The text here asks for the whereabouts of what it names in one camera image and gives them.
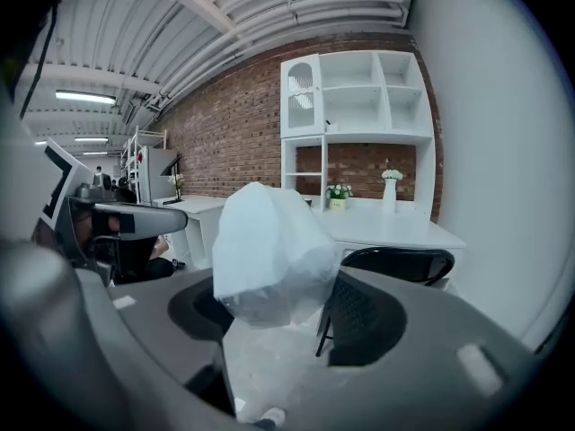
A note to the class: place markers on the white pack of tissues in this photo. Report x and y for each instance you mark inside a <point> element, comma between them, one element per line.
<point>269,245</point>

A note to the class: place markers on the white shelf unit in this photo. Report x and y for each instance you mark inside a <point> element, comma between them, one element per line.
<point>355,101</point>

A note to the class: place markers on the black folding chair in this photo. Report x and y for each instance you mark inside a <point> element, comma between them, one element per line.
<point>400,263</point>

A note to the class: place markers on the small white desk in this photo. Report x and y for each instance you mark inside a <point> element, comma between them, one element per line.
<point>197,213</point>

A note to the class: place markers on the long ceiling light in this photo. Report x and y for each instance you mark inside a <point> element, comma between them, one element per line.
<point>91,139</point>
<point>85,97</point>
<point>95,153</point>

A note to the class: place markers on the white metal rack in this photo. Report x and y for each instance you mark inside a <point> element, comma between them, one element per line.
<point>130,160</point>

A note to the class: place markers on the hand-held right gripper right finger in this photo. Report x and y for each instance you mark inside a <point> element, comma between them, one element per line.
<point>418,375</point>

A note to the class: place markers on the tall white vase with flowers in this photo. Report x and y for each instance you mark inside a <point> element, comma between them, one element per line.
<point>390,193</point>

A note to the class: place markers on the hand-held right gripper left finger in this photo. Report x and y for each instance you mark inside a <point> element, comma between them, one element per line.
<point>148,312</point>

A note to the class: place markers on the bundle of white ceiling pipes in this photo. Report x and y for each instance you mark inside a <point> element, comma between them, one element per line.
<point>287,11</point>

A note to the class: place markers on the grey cabinet with red sticker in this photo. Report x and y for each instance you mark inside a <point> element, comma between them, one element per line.
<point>155,173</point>

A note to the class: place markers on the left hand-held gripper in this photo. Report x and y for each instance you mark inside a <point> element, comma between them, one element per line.
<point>60,182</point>

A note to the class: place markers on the vase of pale flowers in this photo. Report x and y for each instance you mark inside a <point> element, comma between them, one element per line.
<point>177,182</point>

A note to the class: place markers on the small black object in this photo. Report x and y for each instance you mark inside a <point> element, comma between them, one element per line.
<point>330,123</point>

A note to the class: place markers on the small potted white flowers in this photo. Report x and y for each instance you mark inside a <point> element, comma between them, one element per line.
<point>338,193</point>

